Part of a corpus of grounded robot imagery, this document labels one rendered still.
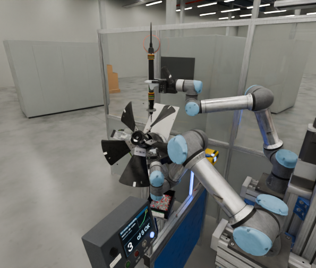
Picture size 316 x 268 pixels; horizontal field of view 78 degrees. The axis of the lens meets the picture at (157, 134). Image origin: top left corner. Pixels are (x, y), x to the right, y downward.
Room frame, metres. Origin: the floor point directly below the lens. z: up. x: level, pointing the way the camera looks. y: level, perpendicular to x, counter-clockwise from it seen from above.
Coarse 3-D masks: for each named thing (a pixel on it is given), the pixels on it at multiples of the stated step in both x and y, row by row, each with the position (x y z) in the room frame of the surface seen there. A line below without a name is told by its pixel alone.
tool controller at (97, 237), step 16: (128, 208) 0.60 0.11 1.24; (144, 208) 0.60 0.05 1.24; (96, 224) 0.53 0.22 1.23; (112, 224) 0.52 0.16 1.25; (128, 224) 0.52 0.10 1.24; (144, 224) 0.58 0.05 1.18; (96, 240) 0.45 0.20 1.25; (112, 240) 0.46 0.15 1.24; (128, 240) 0.50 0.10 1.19; (96, 256) 0.44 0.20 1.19; (112, 256) 0.43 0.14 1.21; (128, 256) 0.48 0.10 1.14
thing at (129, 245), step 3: (132, 237) 0.52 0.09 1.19; (129, 240) 0.50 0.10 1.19; (132, 240) 0.51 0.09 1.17; (126, 243) 0.49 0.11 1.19; (129, 243) 0.50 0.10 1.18; (132, 243) 0.51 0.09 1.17; (126, 246) 0.49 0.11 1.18; (129, 246) 0.49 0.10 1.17; (132, 246) 0.50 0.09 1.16; (135, 246) 0.51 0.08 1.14; (126, 249) 0.48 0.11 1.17; (129, 249) 0.49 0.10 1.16; (132, 249) 0.50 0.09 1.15; (126, 252) 0.48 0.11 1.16; (129, 252) 0.49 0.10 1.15; (126, 255) 0.47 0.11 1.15
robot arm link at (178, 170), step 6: (204, 132) 0.86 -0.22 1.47; (204, 138) 0.81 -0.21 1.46; (174, 168) 0.95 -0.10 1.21; (180, 168) 0.92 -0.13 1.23; (168, 174) 0.99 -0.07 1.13; (174, 174) 0.94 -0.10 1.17; (180, 174) 0.93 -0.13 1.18; (168, 180) 0.96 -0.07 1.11; (174, 180) 0.95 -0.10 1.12; (180, 180) 1.01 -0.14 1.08
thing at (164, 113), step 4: (164, 108) 1.54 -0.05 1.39; (168, 108) 1.47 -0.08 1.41; (172, 108) 1.43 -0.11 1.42; (160, 112) 1.54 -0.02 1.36; (164, 112) 1.46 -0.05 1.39; (168, 112) 1.41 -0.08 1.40; (172, 112) 1.38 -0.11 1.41; (160, 116) 1.43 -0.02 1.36; (164, 116) 1.39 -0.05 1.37; (156, 120) 1.43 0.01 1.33; (160, 120) 1.38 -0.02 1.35; (152, 124) 1.40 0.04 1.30
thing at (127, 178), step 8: (136, 160) 1.26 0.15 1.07; (144, 160) 1.29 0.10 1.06; (128, 168) 1.21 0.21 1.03; (136, 168) 1.22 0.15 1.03; (144, 168) 1.24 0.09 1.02; (128, 176) 1.18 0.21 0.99; (136, 176) 1.19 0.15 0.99; (144, 176) 1.20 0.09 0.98; (128, 184) 1.14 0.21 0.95; (136, 184) 1.15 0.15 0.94; (144, 184) 1.16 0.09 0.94
